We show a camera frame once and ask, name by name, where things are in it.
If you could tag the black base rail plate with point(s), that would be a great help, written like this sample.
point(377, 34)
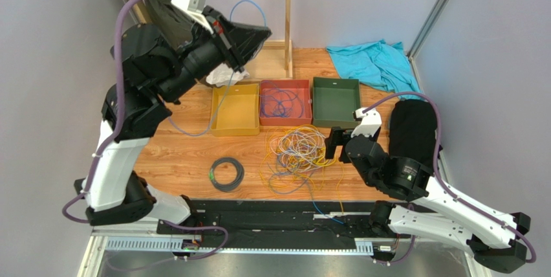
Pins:
point(320, 225)

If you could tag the wooden frame stand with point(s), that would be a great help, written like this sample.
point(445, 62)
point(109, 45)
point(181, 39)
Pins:
point(273, 62)

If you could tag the black cloth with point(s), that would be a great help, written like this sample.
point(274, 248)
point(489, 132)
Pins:
point(412, 131)

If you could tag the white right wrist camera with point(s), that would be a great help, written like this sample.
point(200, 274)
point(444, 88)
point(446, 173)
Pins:
point(370, 123)

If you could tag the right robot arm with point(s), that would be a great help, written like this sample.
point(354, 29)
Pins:
point(495, 239)

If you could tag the yellow plastic bin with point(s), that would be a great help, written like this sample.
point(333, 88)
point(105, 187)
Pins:
point(235, 111)

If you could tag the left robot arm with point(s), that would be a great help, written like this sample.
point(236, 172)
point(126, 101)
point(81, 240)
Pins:
point(154, 74)

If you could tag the cyan cloth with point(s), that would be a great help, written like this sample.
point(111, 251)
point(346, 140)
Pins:
point(377, 64)

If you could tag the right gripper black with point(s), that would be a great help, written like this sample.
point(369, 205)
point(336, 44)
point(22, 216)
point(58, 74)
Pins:
point(343, 145)

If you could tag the olive green cloth hanging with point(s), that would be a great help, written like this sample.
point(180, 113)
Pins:
point(172, 22)

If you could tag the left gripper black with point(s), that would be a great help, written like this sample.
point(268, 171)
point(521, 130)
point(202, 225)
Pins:
point(237, 43)

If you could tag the red plastic bin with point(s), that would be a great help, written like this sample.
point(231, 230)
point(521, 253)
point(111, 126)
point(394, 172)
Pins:
point(285, 103)

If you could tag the white cloth hanging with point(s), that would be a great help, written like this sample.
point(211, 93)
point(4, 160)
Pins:
point(223, 74)

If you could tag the green plastic bin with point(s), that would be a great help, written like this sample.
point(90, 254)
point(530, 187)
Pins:
point(334, 102)

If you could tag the aluminium frame rail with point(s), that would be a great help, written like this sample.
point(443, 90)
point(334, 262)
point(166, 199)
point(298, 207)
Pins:
point(149, 254)

